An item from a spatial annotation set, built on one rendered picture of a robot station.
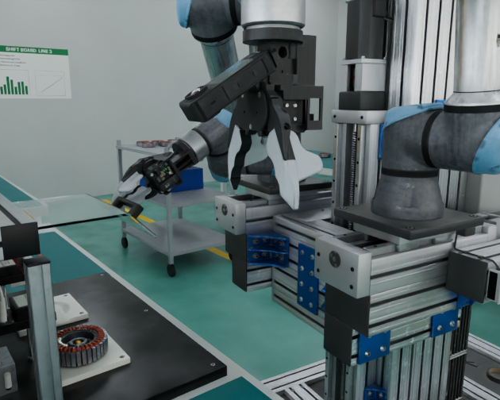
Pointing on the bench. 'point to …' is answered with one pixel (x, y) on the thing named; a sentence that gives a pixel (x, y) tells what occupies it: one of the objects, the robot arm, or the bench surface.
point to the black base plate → (115, 290)
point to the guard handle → (128, 205)
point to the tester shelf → (8, 232)
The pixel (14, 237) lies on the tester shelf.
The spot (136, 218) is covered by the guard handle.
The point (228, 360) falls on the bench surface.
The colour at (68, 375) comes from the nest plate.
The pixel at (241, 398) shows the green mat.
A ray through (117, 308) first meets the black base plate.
